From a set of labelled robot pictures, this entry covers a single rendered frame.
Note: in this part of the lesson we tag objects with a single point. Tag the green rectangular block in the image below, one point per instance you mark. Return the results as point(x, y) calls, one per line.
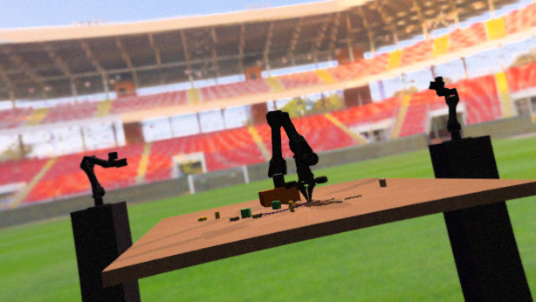
point(246, 212)

